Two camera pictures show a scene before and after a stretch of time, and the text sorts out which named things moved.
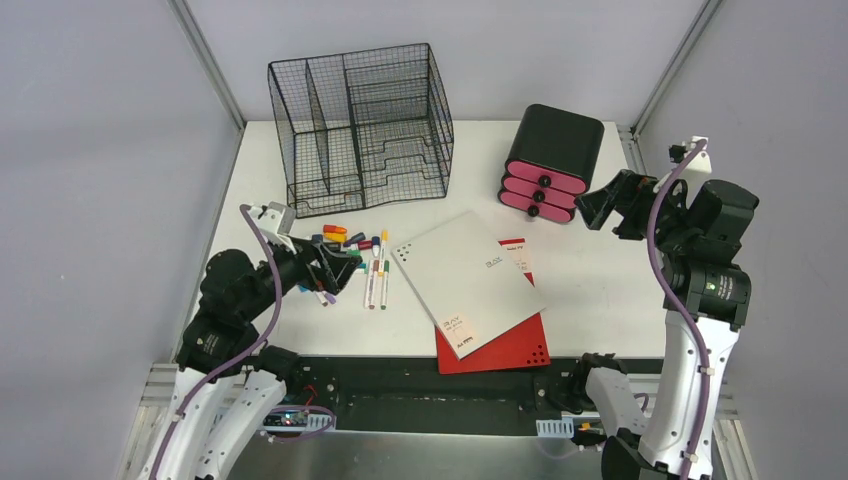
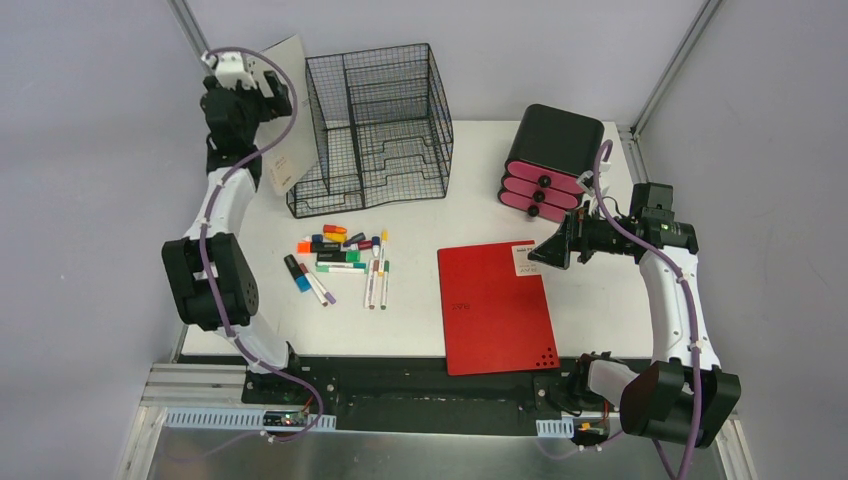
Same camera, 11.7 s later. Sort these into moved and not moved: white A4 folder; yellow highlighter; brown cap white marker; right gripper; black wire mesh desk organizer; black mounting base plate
Moved: right gripper; white A4 folder
Not moved: yellow highlighter; black wire mesh desk organizer; black mounting base plate; brown cap white marker
